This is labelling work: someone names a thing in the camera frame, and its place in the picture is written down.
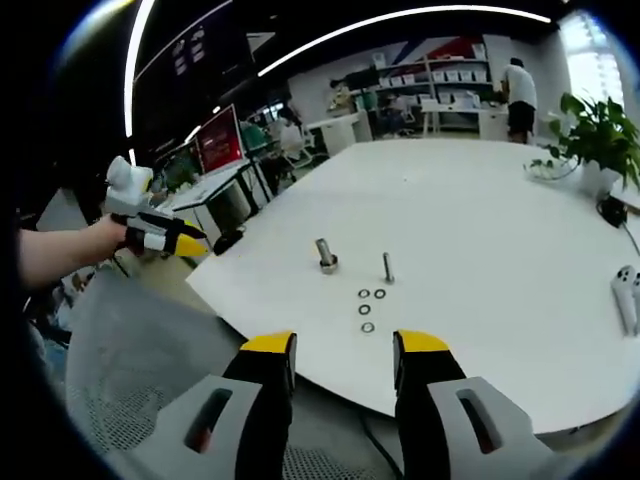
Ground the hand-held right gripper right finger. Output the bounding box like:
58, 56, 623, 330
392, 328, 561, 480

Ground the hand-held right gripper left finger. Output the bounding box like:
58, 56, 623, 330
149, 330, 298, 480

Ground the thick metal threaded stud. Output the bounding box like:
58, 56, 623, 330
314, 238, 341, 276

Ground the white side desk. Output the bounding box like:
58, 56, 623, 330
169, 162, 261, 214

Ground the computer monitor with red screen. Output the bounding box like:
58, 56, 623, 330
193, 103, 246, 176

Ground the grey mesh office chair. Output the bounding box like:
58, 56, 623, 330
64, 269, 401, 480

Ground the straight ceiling light strip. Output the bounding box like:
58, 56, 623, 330
123, 0, 157, 139

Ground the white cabinet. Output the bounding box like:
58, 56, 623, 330
304, 112, 374, 154

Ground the white handheld controller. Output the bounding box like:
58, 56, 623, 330
609, 265, 640, 337

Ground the black background monitor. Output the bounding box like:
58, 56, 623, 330
344, 69, 382, 92

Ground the black power adapter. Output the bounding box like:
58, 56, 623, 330
597, 195, 629, 227

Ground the white background table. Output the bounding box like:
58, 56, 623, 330
419, 102, 512, 142

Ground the green potted plant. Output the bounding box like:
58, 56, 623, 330
523, 92, 640, 199

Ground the white storage shelving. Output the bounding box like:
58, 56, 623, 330
374, 42, 494, 109

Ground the curved ceiling light strip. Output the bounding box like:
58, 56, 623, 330
257, 4, 552, 78

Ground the thin adapter cable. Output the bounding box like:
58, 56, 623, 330
618, 222, 640, 257

